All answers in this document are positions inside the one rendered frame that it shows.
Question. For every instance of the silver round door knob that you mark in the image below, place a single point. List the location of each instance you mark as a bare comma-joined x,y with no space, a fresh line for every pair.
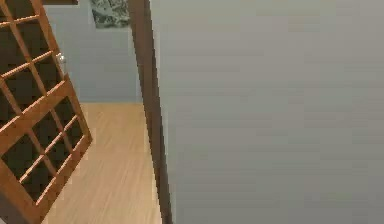
61,59

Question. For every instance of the brown wooden glazed room door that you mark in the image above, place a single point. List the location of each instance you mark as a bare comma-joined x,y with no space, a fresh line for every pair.
33,111

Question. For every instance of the dark green framed wall picture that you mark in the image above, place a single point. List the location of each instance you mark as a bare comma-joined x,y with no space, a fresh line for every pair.
110,13

